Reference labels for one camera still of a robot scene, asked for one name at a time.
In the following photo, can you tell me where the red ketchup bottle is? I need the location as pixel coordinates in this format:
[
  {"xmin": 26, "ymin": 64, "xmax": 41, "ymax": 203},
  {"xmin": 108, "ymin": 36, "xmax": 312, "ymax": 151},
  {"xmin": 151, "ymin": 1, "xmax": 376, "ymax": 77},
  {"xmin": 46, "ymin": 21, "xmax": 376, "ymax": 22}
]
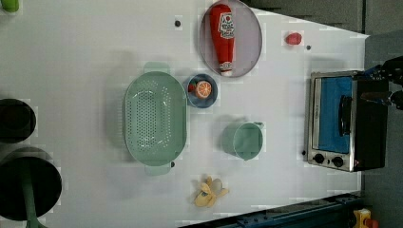
[{"xmin": 209, "ymin": 4, "xmax": 235, "ymax": 77}]

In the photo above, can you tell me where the small black cylinder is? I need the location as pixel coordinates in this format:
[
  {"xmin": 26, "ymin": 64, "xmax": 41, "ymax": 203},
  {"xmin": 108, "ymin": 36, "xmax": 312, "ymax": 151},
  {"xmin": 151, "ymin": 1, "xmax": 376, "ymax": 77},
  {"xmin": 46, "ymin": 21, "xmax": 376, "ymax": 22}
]
[{"xmin": 0, "ymin": 99, "xmax": 36, "ymax": 143}]

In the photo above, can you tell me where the green measuring cup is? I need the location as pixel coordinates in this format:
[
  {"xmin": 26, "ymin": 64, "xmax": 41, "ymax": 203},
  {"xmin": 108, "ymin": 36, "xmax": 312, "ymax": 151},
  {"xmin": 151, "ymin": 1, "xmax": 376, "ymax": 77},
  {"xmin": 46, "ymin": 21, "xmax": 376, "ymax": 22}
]
[{"xmin": 221, "ymin": 122, "xmax": 264, "ymax": 161}]

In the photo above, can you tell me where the blue metal frame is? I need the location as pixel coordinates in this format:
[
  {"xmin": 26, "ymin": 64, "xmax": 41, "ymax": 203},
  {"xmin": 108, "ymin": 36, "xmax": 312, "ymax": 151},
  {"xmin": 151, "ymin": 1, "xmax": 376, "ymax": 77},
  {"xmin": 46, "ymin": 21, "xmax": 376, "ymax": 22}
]
[{"xmin": 182, "ymin": 194, "xmax": 363, "ymax": 228}]

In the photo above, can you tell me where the green oval colander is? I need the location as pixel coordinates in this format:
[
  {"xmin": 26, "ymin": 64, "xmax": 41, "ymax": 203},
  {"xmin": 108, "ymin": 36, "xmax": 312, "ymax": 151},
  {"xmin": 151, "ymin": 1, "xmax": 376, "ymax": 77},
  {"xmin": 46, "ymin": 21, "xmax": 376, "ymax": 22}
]
[{"xmin": 123, "ymin": 62, "xmax": 187, "ymax": 176}]

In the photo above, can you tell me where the yellow orange toy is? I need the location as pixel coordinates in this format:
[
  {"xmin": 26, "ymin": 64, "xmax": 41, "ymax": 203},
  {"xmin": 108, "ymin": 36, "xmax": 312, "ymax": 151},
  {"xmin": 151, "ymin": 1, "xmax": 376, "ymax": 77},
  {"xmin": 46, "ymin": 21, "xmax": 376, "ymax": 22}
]
[{"xmin": 354, "ymin": 208, "xmax": 379, "ymax": 228}]

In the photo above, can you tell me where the black silver toaster oven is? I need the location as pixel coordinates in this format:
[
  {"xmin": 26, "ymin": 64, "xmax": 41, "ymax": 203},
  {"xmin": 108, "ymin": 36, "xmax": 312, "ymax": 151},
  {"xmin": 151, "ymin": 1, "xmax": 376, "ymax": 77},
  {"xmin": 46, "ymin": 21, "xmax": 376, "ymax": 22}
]
[{"xmin": 306, "ymin": 70, "xmax": 389, "ymax": 172}]

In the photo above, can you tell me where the orange slice toy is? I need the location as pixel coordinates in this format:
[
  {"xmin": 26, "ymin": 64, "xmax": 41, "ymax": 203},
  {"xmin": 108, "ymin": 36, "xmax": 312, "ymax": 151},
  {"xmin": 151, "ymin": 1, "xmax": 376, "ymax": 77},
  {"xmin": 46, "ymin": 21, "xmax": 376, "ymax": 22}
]
[{"xmin": 195, "ymin": 81, "xmax": 212, "ymax": 99}]

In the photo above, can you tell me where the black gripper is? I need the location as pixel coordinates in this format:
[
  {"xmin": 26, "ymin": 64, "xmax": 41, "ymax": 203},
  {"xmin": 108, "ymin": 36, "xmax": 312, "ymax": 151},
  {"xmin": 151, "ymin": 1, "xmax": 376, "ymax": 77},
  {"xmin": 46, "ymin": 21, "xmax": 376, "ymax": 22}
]
[{"xmin": 357, "ymin": 56, "xmax": 403, "ymax": 110}]

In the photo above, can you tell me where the red strawberry toy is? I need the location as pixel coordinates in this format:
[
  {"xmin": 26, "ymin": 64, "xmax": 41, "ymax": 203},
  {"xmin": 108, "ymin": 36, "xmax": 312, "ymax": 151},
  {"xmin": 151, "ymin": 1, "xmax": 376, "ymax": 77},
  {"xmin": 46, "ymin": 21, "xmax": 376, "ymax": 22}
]
[{"xmin": 285, "ymin": 32, "xmax": 302, "ymax": 46}]

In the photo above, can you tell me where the green stand pole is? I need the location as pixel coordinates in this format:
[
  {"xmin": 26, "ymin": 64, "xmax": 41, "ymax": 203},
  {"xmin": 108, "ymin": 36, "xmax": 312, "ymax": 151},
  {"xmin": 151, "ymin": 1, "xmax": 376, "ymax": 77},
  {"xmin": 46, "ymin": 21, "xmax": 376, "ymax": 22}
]
[{"xmin": 20, "ymin": 160, "xmax": 47, "ymax": 228}]

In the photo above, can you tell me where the green cylinder object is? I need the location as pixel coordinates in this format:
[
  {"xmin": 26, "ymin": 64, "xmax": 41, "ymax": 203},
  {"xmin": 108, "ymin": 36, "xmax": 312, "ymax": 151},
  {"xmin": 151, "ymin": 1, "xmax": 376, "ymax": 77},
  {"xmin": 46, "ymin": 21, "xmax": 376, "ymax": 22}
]
[{"xmin": 0, "ymin": 0, "xmax": 20, "ymax": 13}]

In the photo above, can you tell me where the small blue bowl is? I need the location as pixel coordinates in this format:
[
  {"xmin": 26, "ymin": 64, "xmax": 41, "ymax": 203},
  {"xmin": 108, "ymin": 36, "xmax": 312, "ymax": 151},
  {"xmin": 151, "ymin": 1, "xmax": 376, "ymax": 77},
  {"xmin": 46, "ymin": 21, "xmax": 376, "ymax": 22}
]
[{"xmin": 183, "ymin": 74, "xmax": 219, "ymax": 108}]

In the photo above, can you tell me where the large black cylinder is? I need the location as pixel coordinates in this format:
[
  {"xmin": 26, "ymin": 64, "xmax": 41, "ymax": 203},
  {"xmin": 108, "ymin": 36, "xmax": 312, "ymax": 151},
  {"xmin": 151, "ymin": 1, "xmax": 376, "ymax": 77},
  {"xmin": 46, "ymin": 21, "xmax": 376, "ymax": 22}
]
[{"xmin": 0, "ymin": 157, "xmax": 62, "ymax": 221}]

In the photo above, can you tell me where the grey round plate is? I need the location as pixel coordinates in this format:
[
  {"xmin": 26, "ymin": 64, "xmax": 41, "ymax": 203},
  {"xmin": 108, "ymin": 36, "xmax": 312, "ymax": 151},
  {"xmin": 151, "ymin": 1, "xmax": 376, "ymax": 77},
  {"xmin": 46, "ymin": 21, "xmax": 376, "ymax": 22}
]
[{"xmin": 199, "ymin": 0, "xmax": 262, "ymax": 77}]

